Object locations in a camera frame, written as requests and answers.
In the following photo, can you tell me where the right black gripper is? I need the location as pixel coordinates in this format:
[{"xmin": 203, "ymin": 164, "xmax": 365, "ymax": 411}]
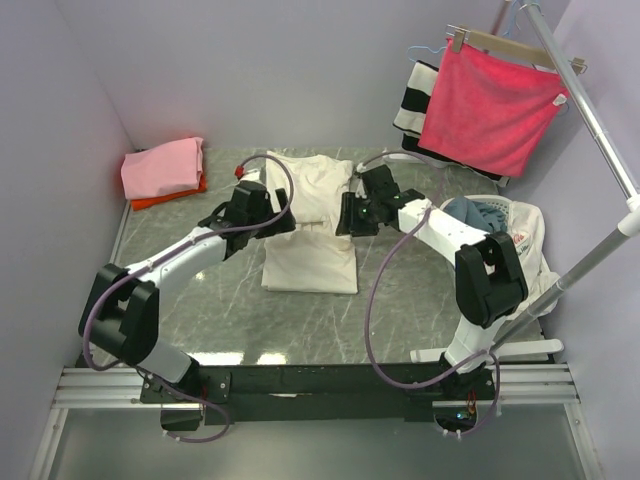
[{"xmin": 334, "ymin": 193, "xmax": 379, "ymax": 239}]

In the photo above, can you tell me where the cream white t-shirt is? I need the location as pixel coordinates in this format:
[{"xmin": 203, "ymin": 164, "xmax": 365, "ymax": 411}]
[{"xmin": 262, "ymin": 152, "xmax": 358, "ymax": 295}]

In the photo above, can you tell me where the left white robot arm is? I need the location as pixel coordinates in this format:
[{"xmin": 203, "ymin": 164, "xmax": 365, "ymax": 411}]
[{"xmin": 79, "ymin": 180, "xmax": 295, "ymax": 402}]

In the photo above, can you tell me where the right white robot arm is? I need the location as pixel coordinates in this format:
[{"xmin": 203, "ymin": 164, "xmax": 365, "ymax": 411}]
[{"xmin": 336, "ymin": 163, "xmax": 528, "ymax": 399}]

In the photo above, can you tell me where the folded pink t-shirt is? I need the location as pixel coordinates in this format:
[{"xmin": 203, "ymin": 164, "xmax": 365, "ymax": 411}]
[{"xmin": 120, "ymin": 137, "xmax": 204, "ymax": 200}]

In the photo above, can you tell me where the blue grey garment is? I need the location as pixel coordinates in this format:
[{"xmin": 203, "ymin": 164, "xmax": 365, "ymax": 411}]
[{"xmin": 443, "ymin": 196, "xmax": 509, "ymax": 236}]

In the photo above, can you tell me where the black white striped cloth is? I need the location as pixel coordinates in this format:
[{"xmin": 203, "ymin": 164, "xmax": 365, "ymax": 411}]
[{"xmin": 393, "ymin": 60, "xmax": 510, "ymax": 187}]

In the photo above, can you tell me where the folded orange t-shirt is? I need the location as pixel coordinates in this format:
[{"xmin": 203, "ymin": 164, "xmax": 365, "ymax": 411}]
[{"xmin": 121, "ymin": 168, "xmax": 207, "ymax": 211}]

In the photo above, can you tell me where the white coca-cola t-shirt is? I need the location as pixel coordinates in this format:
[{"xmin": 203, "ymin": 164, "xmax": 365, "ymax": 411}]
[{"xmin": 506, "ymin": 201, "xmax": 560, "ymax": 321}]

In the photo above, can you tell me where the red hanging towel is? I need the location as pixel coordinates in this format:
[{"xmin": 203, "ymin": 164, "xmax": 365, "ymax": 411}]
[{"xmin": 418, "ymin": 40, "xmax": 570, "ymax": 177}]

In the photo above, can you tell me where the wooden clip hanger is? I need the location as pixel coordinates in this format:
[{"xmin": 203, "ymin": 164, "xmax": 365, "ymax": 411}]
[{"xmin": 446, "ymin": 24, "xmax": 558, "ymax": 73}]

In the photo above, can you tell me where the silver clothes rack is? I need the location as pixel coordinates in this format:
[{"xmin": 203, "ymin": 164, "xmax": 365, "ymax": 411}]
[{"xmin": 508, "ymin": 1, "xmax": 639, "ymax": 370}]

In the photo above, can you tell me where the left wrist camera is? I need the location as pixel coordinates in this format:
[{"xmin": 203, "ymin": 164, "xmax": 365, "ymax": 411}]
[{"xmin": 234, "ymin": 166, "xmax": 264, "ymax": 184}]

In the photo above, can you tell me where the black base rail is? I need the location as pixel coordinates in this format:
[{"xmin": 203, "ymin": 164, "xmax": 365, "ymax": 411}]
[{"xmin": 139, "ymin": 364, "xmax": 499, "ymax": 434}]

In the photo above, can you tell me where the aluminium frame rail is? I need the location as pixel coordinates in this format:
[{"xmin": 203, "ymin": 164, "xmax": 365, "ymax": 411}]
[{"xmin": 29, "ymin": 199, "xmax": 601, "ymax": 480}]

